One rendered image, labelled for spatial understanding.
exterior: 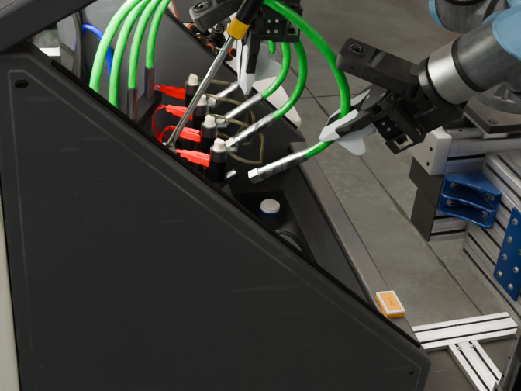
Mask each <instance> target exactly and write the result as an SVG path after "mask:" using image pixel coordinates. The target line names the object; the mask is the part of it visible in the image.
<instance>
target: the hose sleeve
mask: <svg viewBox="0 0 521 391"><path fill-rule="evenodd" d="M307 160H308V158H307V157H306V156H305V152H304V149H302V150H300V151H296V152H295V153H294V154H290V155H288V156H286V157H283V158H281V159H279V160H277V161H274V162H272V163H269V164H266V165H265V166H263V167H261V168H258V170H257V172H258V174H259V176H260V178H262V179H264V178H267V177H271V176H272V175H276V174H277V173H278V172H281V171H284V170H286V169H288V168H291V167H293V166H296V165H298V164H301V163H302V162H304V161H307Z"/></svg>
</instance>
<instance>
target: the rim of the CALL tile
mask: <svg viewBox="0 0 521 391"><path fill-rule="evenodd" d="M386 292H392V293H393V294H394V296H395V298H396V299H397V301H398V303H399V305H400V307H401V308H402V309H401V310H391V311H388V308H387V306H386V305H385V303H384V301H383V299H382V298H381V296H380V294H379V293H386ZM386 292H376V296H377V297H378V299H379V301H380V303H381V305H382V306H383V308H384V310H385V312H386V314H387V315H389V314H397V313H404V312H405V310H404V308H403V306H402V304H401V303H400V301H399V299H398V297H397V295H396V294H395V292H394V291H386Z"/></svg>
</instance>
